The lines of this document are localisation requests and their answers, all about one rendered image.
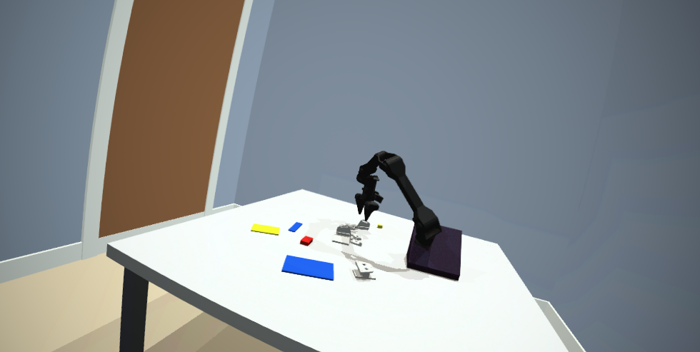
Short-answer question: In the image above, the yellow flat rectangular plate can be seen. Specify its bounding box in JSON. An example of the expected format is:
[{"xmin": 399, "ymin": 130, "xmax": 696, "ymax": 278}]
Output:
[{"xmin": 251, "ymin": 223, "xmax": 280, "ymax": 236}]

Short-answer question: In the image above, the blue rectangular plate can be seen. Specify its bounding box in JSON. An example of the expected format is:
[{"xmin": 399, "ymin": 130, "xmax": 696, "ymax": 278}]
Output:
[{"xmin": 282, "ymin": 255, "xmax": 334, "ymax": 281}]

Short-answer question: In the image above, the blue flat bar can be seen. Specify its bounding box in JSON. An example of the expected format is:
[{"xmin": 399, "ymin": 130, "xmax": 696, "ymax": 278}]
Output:
[{"xmin": 288, "ymin": 222, "xmax": 303, "ymax": 232}]

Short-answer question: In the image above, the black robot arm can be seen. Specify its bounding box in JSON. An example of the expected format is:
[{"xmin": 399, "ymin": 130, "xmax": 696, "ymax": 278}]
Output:
[{"xmin": 356, "ymin": 151, "xmax": 442, "ymax": 250}]

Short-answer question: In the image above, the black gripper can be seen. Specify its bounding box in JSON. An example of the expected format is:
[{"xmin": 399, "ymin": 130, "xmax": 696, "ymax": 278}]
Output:
[{"xmin": 355, "ymin": 187, "xmax": 379, "ymax": 221}]

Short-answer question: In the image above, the red rectangular block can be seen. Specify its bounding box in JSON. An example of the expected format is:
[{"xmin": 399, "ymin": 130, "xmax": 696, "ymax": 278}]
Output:
[{"xmin": 300, "ymin": 236, "xmax": 314, "ymax": 246}]

